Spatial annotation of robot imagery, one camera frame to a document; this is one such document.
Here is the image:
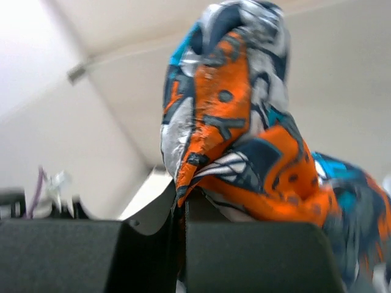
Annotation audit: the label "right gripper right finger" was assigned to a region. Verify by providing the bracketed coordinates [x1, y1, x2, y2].
[185, 196, 344, 293]

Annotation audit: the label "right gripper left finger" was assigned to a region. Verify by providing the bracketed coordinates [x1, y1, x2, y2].
[1, 183, 177, 292]

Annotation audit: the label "colourful patterned shorts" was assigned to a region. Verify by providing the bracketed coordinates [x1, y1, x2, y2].
[160, 1, 390, 292]

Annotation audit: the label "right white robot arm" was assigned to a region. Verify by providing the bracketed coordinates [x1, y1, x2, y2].
[1, 175, 343, 292]

